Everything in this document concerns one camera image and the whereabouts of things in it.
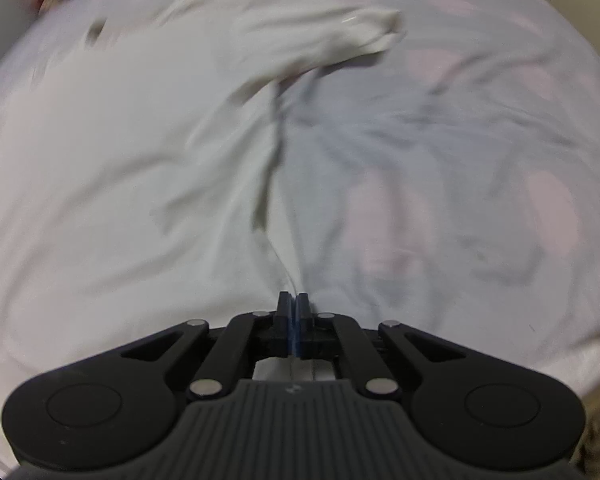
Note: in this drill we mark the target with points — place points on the bed with polka-dot sheet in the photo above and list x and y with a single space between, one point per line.
430 160

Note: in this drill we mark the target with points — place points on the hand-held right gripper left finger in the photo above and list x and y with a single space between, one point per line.
284 322

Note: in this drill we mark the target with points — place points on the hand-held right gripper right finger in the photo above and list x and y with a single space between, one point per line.
304 322

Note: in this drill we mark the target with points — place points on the white t-shirt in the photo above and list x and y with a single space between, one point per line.
130 185

